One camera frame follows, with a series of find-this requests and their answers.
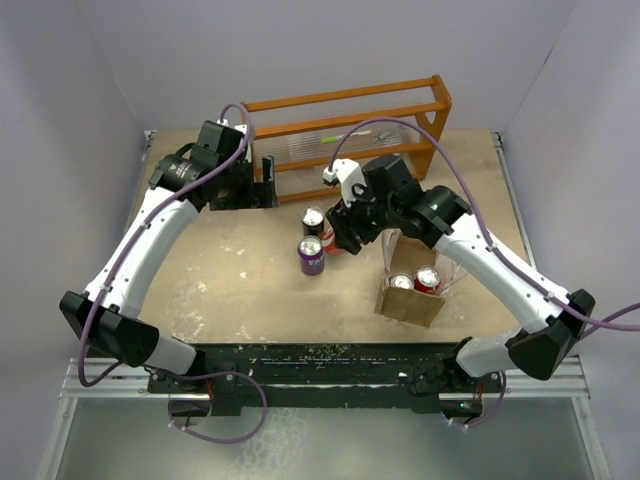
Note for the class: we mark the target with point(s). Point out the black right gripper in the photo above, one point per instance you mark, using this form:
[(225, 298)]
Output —
[(344, 217)]

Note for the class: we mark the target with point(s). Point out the grey metal clips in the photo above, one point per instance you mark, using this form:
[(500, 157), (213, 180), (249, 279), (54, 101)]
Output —
[(395, 136)]

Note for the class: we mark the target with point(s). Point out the aluminium front frame rail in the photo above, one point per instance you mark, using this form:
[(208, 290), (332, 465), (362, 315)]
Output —
[(127, 382)]

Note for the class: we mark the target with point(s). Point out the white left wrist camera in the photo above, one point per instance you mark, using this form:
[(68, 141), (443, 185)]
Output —
[(232, 136)]

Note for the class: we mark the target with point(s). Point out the purple soda can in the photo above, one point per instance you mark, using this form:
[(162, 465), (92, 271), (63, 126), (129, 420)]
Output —
[(401, 281), (311, 255)]

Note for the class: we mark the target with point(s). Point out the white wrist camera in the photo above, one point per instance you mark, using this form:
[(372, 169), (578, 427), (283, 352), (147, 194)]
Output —
[(232, 136), (348, 175)]

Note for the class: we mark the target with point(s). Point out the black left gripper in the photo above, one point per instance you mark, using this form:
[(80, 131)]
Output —
[(256, 194)]

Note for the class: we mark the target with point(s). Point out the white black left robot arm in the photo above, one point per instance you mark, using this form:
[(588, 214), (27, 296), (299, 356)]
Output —
[(215, 171)]

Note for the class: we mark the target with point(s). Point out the brown canvas tote bag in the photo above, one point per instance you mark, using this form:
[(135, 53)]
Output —
[(404, 255)]

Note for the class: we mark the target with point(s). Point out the red soda can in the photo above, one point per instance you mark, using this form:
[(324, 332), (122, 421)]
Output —
[(328, 241), (427, 280)]

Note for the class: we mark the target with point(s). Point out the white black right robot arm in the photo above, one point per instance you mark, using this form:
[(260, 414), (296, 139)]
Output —
[(549, 326)]

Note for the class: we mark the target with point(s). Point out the green white marker pen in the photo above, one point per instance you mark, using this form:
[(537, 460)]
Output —
[(328, 140)]

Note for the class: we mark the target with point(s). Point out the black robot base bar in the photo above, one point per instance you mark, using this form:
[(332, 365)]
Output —
[(420, 377)]

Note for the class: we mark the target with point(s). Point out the orange wooden shelf rack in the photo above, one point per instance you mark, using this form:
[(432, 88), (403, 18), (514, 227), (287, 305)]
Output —
[(430, 117)]

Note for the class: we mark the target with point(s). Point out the black beverage can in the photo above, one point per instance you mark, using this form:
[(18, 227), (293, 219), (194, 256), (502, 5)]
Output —
[(313, 222)]

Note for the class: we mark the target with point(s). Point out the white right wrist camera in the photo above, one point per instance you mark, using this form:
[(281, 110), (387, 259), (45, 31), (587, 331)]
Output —
[(348, 175)]

